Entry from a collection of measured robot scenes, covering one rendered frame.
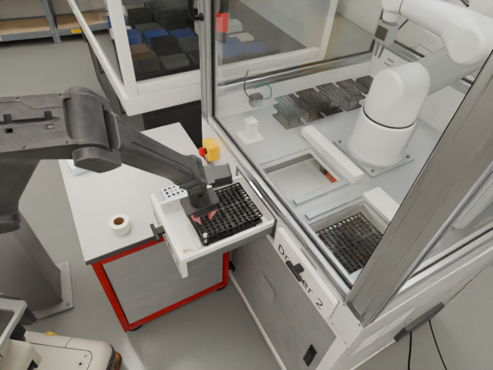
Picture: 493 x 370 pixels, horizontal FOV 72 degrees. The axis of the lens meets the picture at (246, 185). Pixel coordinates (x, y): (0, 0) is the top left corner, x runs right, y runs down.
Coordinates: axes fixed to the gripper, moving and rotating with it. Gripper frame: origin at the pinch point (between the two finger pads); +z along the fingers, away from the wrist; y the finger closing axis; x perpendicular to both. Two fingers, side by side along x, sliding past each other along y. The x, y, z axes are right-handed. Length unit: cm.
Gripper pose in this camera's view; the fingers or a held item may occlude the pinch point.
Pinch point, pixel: (204, 219)
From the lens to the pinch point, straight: 105.5
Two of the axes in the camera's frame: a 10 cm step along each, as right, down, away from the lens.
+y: 8.9, -3.7, 2.7
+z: 0.5, 6.6, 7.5
